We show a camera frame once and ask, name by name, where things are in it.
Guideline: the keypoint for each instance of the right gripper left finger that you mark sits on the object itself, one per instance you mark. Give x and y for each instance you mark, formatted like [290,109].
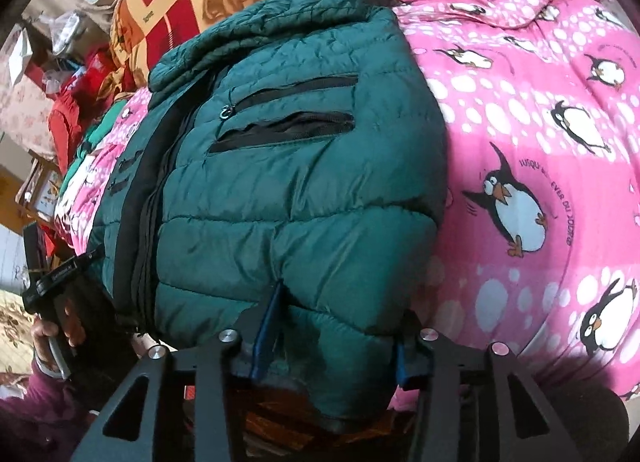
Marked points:
[180,406]

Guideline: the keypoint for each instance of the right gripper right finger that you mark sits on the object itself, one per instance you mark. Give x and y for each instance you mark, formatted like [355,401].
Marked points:
[477,405]

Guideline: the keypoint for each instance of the dark green puffer jacket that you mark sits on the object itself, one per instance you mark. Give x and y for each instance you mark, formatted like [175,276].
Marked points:
[293,145]

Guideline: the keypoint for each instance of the purple sleeve forearm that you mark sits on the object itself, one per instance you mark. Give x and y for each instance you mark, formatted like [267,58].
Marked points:
[46,424]

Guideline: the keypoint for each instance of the red clothes pile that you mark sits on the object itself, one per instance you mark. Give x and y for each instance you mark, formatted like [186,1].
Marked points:
[83,99]

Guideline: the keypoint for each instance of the person's left hand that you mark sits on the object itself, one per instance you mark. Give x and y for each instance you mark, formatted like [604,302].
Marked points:
[45,335]

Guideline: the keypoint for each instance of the green garment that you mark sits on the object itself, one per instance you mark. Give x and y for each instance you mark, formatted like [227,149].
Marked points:
[94,134]

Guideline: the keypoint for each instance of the pink penguin bedsheet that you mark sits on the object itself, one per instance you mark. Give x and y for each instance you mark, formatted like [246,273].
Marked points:
[538,247]

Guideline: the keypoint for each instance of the wooden picture frame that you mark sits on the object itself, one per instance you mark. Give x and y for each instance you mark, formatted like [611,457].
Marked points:
[38,195]

